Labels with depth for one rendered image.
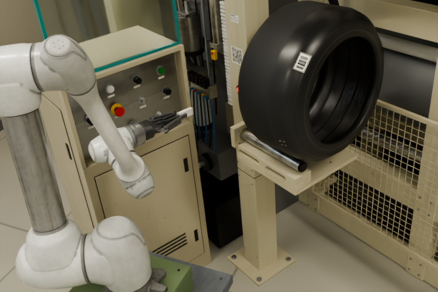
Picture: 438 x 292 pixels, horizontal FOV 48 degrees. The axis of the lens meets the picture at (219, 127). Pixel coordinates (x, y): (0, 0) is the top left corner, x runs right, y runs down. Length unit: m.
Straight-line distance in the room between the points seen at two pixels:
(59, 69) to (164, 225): 1.30
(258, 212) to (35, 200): 1.26
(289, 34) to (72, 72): 0.74
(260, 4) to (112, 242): 1.07
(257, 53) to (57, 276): 0.96
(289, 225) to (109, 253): 1.65
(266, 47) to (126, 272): 0.86
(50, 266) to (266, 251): 1.38
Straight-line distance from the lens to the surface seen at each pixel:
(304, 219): 3.05
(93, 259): 1.57
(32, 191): 1.51
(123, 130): 1.86
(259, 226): 2.53
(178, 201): 2.42
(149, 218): 2.37
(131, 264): 1.57
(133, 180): 1.74
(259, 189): 2.39
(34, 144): 1.46
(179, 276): 1.73
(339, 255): 2.84
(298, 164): 1.90
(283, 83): 1.63
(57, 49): 1.32
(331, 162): 2.11
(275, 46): 1.69
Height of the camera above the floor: 2.01
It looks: 30 degrees down
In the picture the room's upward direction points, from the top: 6 degrees counter-clockwise
